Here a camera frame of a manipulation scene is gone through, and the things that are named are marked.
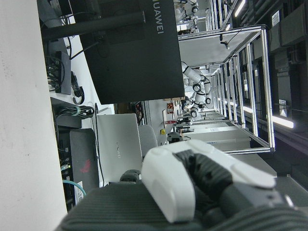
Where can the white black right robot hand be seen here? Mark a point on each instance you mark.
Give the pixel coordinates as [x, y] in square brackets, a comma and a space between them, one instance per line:
[168, 183]

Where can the silver Huawei laptop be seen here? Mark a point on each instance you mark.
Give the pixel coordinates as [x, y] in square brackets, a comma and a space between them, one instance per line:
[118, 144]

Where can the black computer with red logo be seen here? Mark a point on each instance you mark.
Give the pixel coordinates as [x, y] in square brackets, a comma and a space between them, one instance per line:
[83, 154]

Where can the white humanoid robot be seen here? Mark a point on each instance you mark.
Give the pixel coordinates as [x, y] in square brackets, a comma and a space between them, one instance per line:
[198, 84]
[190, 9]

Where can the black Huawei monitor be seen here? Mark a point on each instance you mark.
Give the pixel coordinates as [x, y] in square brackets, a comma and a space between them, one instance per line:
[134, 60]

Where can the dark grey docking hub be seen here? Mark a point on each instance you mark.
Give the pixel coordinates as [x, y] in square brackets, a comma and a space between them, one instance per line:
[65, 72]

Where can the black monitor stand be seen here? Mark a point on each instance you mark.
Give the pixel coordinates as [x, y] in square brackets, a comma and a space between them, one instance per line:
[96, 24]

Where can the ceiling light strip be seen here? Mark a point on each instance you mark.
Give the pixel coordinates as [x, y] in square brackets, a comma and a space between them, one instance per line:
[239, 7]

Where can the aluminium frame cell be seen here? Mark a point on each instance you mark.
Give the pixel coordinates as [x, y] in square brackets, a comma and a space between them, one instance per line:
[263, 84]

